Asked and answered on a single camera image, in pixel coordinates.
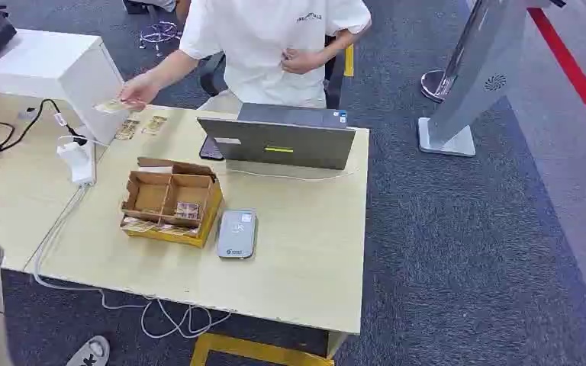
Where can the person's right hand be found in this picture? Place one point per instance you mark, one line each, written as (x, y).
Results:
(139, 91)

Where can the person's left hand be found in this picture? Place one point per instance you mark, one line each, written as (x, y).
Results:
(298, 61)

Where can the printed card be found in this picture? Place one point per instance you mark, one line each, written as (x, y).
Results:
(111, 106)
(154, 125)
(127, 130)
(187, 210)

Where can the person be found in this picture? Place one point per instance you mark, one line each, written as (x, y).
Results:
(273, 45)

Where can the chrome chair base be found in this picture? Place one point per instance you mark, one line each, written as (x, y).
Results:
(159, 34)

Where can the black office chair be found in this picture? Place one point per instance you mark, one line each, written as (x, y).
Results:
(212, 76)

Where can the grey laptop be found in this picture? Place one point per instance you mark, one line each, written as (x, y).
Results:
(278, 144)

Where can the black smartphone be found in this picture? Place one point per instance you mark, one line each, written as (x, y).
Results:
(209, 149)

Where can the white power strip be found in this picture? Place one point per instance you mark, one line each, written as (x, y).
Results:
(78, 159)

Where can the white cabinet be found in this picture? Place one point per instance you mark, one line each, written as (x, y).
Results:
(45, 70)

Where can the wooden compartment card box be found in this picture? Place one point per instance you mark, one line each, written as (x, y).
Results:
(171, 202)

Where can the chrome round stand base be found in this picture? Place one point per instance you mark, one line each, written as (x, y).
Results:
(433, 86)

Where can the card stack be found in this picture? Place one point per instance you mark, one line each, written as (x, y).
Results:
(156, 228)

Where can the grey card reader device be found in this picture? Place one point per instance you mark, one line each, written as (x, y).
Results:
(236, 234)

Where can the silver kiosk stand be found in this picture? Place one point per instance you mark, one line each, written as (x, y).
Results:
(475, 76)

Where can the white shoe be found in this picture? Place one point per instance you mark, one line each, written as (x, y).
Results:
(90, 352)

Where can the yellow desk frame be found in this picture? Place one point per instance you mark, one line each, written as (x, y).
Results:
(252, 349)

